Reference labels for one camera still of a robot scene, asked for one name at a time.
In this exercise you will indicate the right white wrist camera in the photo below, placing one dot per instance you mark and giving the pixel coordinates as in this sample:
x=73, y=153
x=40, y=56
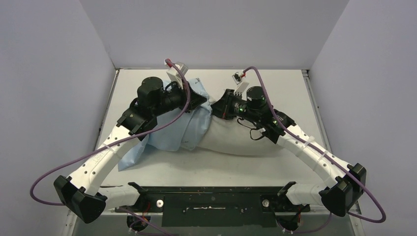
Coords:
x=241, y=83

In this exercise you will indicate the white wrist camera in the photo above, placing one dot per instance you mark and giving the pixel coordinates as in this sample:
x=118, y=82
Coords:
x=173, y=74
x=241, y=83

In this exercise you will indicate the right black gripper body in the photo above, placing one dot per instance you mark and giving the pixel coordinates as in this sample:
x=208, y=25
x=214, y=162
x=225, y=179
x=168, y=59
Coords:
x=222, y=103

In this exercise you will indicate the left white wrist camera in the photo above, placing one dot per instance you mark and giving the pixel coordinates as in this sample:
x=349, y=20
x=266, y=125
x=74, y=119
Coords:
x=173, y=74

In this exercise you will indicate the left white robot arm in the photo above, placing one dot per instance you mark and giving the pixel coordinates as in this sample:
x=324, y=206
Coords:
x=163, y=115

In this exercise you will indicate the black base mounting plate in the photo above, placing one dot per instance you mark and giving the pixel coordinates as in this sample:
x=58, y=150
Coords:
x=217, y=206

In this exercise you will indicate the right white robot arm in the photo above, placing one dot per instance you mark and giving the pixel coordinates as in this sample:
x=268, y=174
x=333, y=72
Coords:
x=342, y=182

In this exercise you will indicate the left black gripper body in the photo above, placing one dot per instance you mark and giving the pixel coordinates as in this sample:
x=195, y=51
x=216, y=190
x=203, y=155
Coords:
x=175, y=99

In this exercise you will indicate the white pillow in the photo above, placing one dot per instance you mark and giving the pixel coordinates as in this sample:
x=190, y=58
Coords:
x=229, y=137

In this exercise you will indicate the light blue pillowcase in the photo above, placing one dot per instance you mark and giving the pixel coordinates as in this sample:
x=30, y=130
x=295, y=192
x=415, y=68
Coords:
x=185, y=132

